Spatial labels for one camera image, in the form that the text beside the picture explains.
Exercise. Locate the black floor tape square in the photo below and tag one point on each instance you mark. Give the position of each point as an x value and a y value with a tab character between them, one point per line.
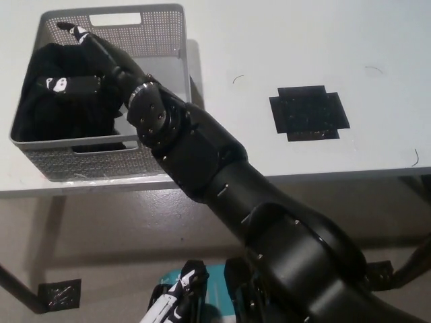
380	276
60	294

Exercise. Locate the black t-shirt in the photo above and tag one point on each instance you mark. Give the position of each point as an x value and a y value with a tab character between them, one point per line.
37	117

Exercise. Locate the grey perforated plastic basket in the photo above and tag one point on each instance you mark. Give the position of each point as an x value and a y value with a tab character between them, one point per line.
101	168

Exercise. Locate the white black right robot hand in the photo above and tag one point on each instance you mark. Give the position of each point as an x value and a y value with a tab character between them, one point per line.
118	64

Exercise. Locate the black tape patch on table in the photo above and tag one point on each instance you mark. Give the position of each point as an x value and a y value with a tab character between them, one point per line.
308	114

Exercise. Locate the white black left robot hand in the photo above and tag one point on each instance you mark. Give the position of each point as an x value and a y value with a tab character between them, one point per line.
171	296

